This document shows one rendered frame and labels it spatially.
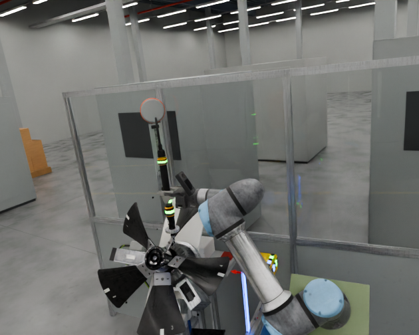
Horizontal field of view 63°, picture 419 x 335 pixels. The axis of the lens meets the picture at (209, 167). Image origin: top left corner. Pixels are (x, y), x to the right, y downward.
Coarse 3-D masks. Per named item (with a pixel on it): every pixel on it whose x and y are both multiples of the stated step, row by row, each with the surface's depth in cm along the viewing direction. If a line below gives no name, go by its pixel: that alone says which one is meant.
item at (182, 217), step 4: (188, 208) 177; (192, 208) 174; (180, 212) 184; (184, 212) 178; (188, 212) 174; (192, 212) 172; (196, 212) 170; (180, 216) 181; (184, 216) 175; (188, 216) 172; (192, 216) 170; (180, 220) 176; (184, 220) 173; (188, 220) 170; (176, 224) 180; (180, 224) 174; (184, 224) 170; (180, 228) 171
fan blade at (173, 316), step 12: (156, 288) 165; (168, 288) 167; (156, 300) 163; (168, 300) 165; (144, 312) 159; (156, 312) 160; (168, 312) 162; (180, 312) 164; (144, 324) 157; (156, 324) 158; (168, 324) 159; (180, 324) 160
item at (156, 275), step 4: (156, 276) 169; (160, 276) 169; (164, 276) 170; (168, 276) 171; (156, 280) 167; (160, 280) 168; (164, 280) 169; (168, 280) 170; (156, 284) 167; (160, 284) 167; (164, 284) 168; (168, 284) 169
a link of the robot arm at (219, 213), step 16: (224, 192) 115; (208, 208) 114; (224, 208) 112; (240, 208) 112; (208, 224) 113; (224, 224) 112; (240, 224) 113; (224, 240) 114; (240, 240) 112; (240, 256) 112; (256, 256) 112; (256, 272) 110; (272, 272) 114; (256, 288) 111; (272, 288) 109; (272, 304) 108; (288, 304) 108; (272, 320) 108; (288, 320) 106; (304, 320) 106
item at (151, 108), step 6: (144, 102) 214; (150, 102) 215; (156, 102) 215; (144, 108) 215; (150, 108) 216; (156, 108) 216; (162, 108) 217; (144, 114) 216; (150, 114) 217; (156, 114) 217; (162, 114) 218; (150, 120) 217
